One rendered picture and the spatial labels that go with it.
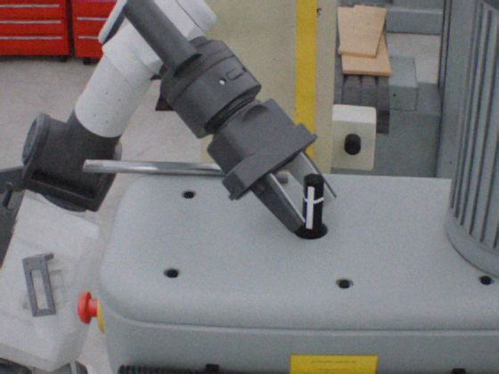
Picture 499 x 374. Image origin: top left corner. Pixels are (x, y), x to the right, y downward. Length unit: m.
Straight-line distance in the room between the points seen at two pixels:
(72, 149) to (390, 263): 0.62
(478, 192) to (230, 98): 0.27
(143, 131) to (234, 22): 2.50
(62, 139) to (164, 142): 3.64
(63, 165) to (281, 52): 1.45
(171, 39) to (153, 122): 4.32
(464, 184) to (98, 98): 0.61
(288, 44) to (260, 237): 1.81
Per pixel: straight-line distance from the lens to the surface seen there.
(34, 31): 6.07
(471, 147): 0.87
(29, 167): 1.38
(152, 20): 0.91
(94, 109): 1.31
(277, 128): 0.94
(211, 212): 0.97
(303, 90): 2.77
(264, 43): 2.72
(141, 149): 4.95
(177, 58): 0.90
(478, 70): 0.85
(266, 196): 0.92
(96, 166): 1.06
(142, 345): 0.90
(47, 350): 1.40
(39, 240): 1.38
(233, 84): 0.92
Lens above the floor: 2.43
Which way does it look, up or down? 32 degrees down
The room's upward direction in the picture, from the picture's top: straight up
